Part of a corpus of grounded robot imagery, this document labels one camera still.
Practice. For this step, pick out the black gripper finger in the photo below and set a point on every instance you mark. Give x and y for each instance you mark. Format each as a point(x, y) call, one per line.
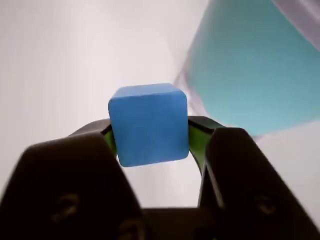
point(65, 180)
point(245, 180)

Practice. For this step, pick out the teal whale-shaped bin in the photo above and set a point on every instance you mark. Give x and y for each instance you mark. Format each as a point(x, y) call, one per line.
point(250, 75)

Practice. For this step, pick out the blue lego block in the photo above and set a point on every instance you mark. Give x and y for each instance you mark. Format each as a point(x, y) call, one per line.
point(150, 125)

